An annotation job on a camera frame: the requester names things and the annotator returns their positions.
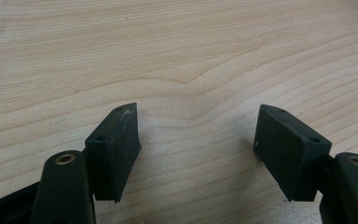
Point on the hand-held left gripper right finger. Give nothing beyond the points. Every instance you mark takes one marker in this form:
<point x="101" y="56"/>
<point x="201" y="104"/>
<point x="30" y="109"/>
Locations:
<point x="287" y="152"/>

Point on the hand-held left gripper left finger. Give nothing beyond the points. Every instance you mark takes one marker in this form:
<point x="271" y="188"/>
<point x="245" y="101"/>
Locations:
<point x="113" y="155"/>

